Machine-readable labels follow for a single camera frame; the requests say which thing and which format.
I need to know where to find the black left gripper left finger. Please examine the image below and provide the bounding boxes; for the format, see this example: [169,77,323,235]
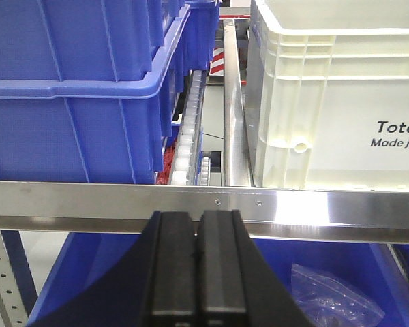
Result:
[27,212,191,326]

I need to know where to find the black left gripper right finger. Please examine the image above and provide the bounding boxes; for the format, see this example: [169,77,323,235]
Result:
[196,211,312,326]

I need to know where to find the white plastic tote box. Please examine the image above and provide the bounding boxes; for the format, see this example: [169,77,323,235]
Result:
[245,1,409,191]

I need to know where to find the bagged parts in bin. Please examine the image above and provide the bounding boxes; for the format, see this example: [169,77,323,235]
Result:
[290,264,385,326]

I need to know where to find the red parts under bin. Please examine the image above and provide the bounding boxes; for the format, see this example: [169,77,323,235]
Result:
[156,144,175,185]

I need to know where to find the white roller track left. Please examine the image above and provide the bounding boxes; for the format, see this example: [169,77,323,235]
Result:
[168,70,207,186]

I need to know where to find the perforated grey shelf upright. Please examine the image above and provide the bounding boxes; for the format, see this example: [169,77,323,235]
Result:
[0,232,28,326]

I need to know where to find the blue bin upper shelf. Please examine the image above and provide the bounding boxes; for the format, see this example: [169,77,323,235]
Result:
[0,2,190,184]

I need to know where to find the red white hazard sign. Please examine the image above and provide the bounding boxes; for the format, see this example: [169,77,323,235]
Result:
[209,48,224,76]

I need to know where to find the blue bin rear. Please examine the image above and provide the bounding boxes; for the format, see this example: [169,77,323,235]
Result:
[185,1,219,71]

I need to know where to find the blue bin stacked top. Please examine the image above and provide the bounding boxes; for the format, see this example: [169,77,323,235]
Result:
[0,0,185,82]

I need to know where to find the grey metal shelf frame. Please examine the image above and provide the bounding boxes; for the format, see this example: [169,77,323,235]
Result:
[0,16,409,245]

